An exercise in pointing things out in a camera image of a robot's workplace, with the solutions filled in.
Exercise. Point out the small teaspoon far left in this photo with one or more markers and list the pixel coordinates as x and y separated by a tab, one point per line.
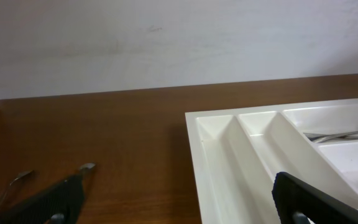
19	176

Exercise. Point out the metal tablespoon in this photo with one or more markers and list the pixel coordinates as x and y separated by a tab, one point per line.
332	136

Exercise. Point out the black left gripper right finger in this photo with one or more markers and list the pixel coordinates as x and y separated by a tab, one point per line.
299	202

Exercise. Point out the small teaspoon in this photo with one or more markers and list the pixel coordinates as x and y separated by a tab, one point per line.
19	176
86	172

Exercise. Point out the white plastic cutlery tray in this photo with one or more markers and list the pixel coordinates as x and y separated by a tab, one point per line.
237	153

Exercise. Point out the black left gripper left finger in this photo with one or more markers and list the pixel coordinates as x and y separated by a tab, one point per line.
65	197

